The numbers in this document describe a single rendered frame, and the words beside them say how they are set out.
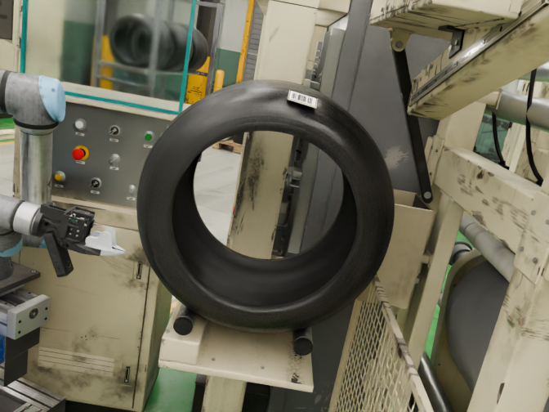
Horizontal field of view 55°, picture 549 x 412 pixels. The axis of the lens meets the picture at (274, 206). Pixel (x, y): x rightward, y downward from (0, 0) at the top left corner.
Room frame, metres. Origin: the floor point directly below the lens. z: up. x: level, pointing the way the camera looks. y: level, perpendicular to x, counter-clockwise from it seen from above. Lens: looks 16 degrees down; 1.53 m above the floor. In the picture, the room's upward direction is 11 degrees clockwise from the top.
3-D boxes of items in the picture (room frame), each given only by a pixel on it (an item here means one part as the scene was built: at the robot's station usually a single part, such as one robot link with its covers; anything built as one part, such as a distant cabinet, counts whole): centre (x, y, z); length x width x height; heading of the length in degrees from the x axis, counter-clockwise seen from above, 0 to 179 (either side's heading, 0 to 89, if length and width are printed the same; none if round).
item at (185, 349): (1.25, 0.16, 0.83); 0.36 x 0.09 x 0.06; 2
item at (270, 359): (1.25, 0.02, 0.80); 0.37 x 0.36 x 0.02; 92
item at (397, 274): (1.49, -0.35, 1.05); 0.20 x 0.15 x 0.30; 2
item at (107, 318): (1.95, 0.65, 0.63); 0.56 x 0.41 x 1.27; 92
